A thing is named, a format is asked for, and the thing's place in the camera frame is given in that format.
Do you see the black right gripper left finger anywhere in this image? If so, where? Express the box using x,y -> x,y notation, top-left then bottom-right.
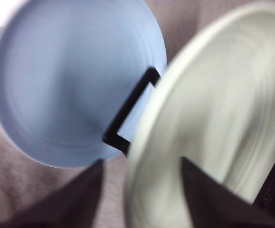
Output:
0,160 -> 104,228

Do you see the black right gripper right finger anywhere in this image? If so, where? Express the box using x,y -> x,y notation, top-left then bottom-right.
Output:
181,157 -> 275,228

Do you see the green plate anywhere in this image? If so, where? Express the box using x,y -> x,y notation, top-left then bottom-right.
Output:
123,2 -> 275,228

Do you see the black plate rack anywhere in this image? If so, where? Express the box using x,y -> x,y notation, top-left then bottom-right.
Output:
103,67 -> 275,215

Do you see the blue plate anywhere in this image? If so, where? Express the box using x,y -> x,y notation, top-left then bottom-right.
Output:
0,0 -> 167,168

